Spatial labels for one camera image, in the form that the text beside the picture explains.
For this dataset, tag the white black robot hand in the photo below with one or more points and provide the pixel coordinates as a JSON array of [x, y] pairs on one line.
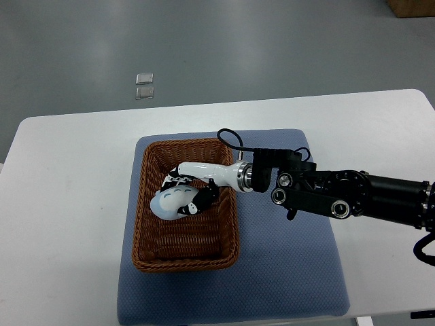
[[237, 176]]

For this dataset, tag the blue white plush toy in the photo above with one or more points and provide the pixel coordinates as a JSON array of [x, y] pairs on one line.
[[173, 203]]

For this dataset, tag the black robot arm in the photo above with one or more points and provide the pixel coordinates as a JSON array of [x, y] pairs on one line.
[[300, 186]]

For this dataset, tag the brown wicker basket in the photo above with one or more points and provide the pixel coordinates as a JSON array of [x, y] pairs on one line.
[[208, 241]]

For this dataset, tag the upper metal floor plate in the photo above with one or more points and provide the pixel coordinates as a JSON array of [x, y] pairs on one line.
[[144, 78]]

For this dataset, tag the blue cloth mat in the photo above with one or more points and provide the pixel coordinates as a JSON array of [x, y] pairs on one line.
[[287, 269]]

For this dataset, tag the brown cardboard box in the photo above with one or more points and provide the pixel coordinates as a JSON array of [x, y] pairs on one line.
[[412, 8]]

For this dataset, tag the black table bracket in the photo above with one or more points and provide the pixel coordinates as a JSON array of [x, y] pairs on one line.
[[425, 314]]

